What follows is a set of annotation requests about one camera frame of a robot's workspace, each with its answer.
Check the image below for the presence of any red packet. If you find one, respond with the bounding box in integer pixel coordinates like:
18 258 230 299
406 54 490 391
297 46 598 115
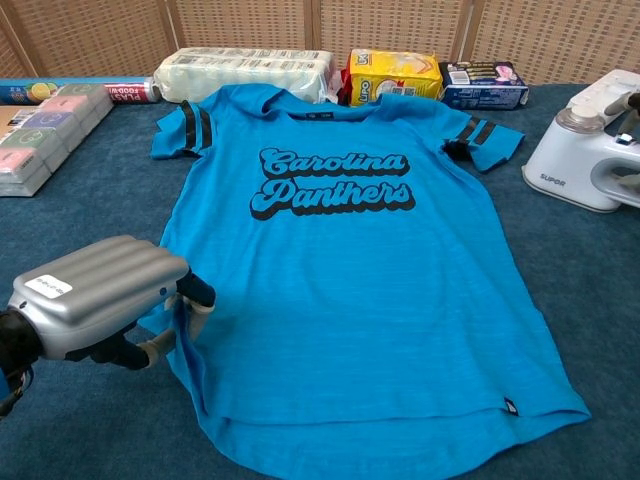
329 69 354 106

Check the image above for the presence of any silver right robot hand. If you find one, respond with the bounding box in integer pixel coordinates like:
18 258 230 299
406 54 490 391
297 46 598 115
603 91 640 192

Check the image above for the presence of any blue red food wrap box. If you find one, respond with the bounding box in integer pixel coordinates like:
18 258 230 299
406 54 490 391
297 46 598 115
0 76 162 106

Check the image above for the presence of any yellow wipes pack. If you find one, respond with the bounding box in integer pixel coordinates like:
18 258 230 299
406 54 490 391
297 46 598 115
348 48 444 108

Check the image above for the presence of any wicker folding screen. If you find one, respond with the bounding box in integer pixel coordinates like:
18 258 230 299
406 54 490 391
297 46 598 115
0 0 640 86

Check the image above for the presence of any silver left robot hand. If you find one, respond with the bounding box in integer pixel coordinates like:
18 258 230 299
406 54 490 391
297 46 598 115
7 235 217 371

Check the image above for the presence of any dark blue sanitary pad pack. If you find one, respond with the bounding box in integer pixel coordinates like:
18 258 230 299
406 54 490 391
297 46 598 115
438 60 530 111

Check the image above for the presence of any blue Carolina Panthers T-shirt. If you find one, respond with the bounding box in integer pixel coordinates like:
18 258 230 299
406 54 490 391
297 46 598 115
137 82 592 466

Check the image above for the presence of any white power strip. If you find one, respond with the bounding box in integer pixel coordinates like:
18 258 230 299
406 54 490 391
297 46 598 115
567 68 640 114

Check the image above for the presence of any white handheld garment steamer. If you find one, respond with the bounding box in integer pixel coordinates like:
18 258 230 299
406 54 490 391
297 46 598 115
520 102 640 214

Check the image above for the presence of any pastel pocket tissue pack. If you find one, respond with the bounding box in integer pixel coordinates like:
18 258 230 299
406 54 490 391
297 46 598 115
0 83 115 198

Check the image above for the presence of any white toilet paper pack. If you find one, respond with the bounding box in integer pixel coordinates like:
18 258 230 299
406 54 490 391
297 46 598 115
152 47 337 105

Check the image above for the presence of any dark teal table top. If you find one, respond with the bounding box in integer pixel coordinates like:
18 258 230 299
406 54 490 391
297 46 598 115
0 77 640 480

